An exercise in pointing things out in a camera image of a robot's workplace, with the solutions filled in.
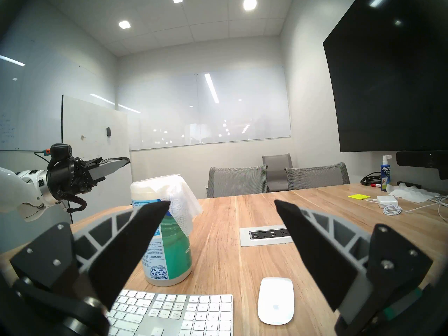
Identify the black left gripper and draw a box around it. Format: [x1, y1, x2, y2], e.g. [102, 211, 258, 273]
[47, 157, 131, 196]

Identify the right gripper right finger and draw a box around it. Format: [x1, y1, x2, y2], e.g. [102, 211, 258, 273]
[274, 199, 433, 326]

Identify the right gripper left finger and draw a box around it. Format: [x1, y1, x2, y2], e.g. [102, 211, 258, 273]
[10, 200, 171, 309]

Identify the disinfecting wipes canister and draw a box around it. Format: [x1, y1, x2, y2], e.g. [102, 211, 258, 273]
[130, 176, 193, 287]

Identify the white disinfecting wipe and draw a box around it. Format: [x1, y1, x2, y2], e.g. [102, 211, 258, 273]
[154, 174, 203, 236]

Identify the mobile whiteboard on stand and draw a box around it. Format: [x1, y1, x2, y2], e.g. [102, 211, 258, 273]
[61, 95, 133, 224]

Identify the grey table power outlet box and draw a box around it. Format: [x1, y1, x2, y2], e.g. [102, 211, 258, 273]
[240, 225, 294, 247]

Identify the white computer mouse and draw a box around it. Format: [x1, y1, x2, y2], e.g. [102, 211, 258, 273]
[257, 277, 295, 326]

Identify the grey mesh office chair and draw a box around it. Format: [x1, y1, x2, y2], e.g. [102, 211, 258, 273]
[284, 162, 350, 191]
[206, 164, 268, 198]

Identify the white power adapter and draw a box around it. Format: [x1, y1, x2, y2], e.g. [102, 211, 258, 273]
[376, 195, 398, 209]

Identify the white keyboard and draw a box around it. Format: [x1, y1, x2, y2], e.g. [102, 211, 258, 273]
[105, 289, 234, 336]

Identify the grey office chair with armrests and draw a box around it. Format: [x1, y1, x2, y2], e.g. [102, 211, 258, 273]
[262, 153, 294, 192]

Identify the whiteboard cleaner spray bottle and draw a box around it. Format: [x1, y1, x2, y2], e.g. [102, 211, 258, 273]
[380, 155, 392, 191]

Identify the crumpled white tissue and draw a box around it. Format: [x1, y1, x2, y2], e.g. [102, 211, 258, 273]
[387, 183, 440, 203]

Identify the black video sound bar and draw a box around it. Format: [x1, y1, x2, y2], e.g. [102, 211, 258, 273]
[396, 150, 448, 180]

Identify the black braided left gripper cable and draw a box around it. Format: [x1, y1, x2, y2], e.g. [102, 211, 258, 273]
[58, 190, 87, 213]

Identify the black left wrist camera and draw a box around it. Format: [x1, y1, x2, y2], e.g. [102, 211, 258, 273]
[47, 143, 73, 164]

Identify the white charging cable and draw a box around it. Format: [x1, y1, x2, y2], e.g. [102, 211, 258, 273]
[366, 195, 448, 220]

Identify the coiled black cable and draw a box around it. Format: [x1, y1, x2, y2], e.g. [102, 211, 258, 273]
[360, 171, 382, 186]

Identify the side wall whiteboard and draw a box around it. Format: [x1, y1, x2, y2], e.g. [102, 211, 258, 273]
[0, 34, 118, 152]

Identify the large glass wall board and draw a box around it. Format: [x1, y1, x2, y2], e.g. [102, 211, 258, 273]
[117, 66, 292, 151]

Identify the large black wall screen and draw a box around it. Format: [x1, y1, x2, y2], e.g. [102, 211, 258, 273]
[323, 0, 448, 153]

